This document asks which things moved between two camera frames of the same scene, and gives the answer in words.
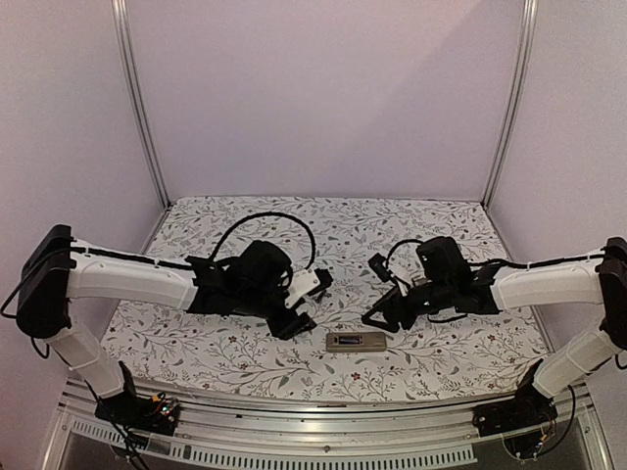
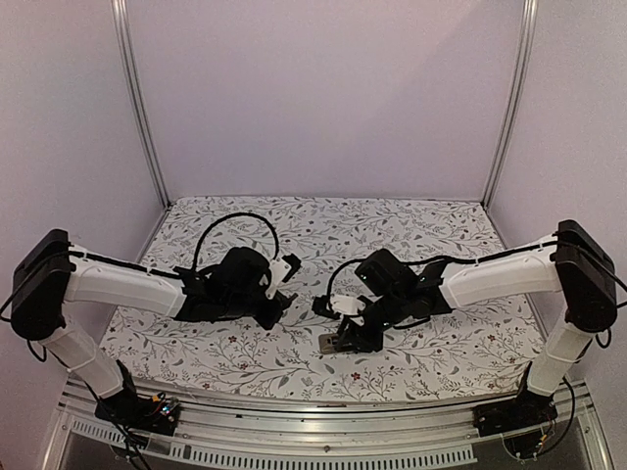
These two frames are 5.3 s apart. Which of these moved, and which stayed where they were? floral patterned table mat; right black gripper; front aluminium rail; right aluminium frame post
Moved: right black gripper
Stayed: right aluminium frame post; floral patterned table mat; front aluminium rail
